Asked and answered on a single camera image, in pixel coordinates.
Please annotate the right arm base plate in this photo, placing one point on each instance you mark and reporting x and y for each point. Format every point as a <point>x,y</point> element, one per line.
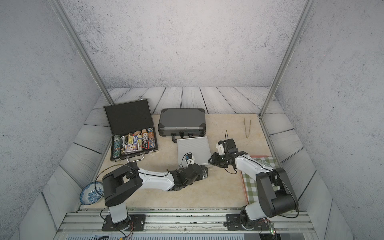
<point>234,222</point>

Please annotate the wooden tongs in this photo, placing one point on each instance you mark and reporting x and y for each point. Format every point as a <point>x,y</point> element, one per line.
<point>247,127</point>

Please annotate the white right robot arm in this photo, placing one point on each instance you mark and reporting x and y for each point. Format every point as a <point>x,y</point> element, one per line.
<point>275,192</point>

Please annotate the silver trophy cup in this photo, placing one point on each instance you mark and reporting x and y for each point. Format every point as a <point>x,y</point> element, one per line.
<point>123,141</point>

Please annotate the black poker case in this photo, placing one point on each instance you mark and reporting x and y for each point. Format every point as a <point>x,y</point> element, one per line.
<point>129,119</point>
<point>182,123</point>

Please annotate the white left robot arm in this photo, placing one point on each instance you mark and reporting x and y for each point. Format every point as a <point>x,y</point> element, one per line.
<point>121,183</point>

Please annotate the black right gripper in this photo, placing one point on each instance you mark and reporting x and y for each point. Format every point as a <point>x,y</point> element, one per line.
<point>214,161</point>

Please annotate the orange blue chip stack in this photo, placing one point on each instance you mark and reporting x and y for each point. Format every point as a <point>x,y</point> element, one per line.
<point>151,136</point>

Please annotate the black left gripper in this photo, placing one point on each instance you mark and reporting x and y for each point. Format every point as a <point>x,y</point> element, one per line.
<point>201,176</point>

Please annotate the blue patterned bowl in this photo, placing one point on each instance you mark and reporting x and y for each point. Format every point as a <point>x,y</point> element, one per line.
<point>92,193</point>

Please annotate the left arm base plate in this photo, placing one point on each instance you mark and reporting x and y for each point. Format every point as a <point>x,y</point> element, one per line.
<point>133,223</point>

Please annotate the purple playing card box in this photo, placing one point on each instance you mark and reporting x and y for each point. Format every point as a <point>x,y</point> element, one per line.
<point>131,148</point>

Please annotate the Texas Hold'em card box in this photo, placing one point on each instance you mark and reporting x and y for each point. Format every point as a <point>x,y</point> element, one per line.
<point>133,140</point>

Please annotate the small silver poker case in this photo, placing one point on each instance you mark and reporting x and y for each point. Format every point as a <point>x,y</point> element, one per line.
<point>197,147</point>

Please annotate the green all-in triangle button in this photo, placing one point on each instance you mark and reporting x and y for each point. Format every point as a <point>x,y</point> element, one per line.
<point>145,145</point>

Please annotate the green checkered cloth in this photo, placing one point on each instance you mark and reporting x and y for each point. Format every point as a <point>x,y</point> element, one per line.
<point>250,185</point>

